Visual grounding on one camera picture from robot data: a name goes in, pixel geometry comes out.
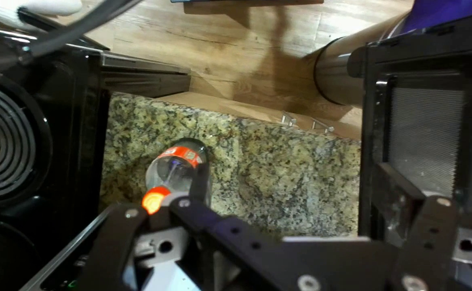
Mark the black pod coffee maker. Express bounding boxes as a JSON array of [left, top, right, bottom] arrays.
[[0, 26, 111, 291]]

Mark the silver metal cylinder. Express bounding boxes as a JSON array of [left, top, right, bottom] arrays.
[[313, 15, 410, 107]]

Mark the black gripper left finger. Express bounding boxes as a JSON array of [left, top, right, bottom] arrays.
[[72, 155, 323, 291]]

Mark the white rounded object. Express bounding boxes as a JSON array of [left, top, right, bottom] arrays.
[[0, 0, 80, 16]]

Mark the purple cloth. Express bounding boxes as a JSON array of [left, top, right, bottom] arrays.
[[402, 0, 472, 34]]

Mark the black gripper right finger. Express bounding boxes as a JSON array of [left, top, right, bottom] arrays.
[[368, 160, 472, 291]]

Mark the black stand pole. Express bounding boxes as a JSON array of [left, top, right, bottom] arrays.
[[15, 0, 143, 60]]

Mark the coke bottle with orange cap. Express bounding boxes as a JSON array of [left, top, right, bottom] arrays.
[[138, 136, 214, 217]]

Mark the black steel microwave oven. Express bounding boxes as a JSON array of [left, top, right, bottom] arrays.
[[355, 6, 472, 244]]

